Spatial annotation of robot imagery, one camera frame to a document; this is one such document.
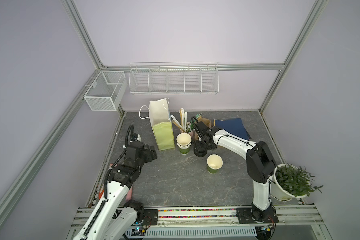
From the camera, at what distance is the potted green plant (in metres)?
0.68

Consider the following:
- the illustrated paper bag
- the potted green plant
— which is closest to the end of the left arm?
the illustrated paper bag

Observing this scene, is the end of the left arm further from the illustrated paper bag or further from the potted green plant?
the potted green plant
